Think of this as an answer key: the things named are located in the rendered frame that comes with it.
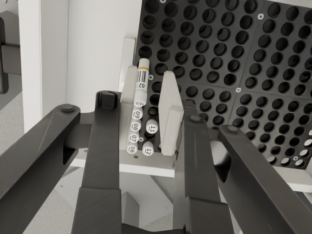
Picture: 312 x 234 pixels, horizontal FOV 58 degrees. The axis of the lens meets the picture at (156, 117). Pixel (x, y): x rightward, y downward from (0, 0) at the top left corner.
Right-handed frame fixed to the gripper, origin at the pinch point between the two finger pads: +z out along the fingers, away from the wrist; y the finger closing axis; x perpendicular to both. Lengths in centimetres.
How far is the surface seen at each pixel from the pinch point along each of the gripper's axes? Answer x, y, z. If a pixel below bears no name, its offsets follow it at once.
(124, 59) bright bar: -1.4, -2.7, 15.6
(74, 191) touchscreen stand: -95, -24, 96
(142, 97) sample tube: -2.4, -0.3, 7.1
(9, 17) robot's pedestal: -13, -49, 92
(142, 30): 3.0, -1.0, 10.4
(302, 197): -14.7, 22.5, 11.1
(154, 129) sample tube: -6.7, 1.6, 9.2
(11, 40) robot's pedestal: -17, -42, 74
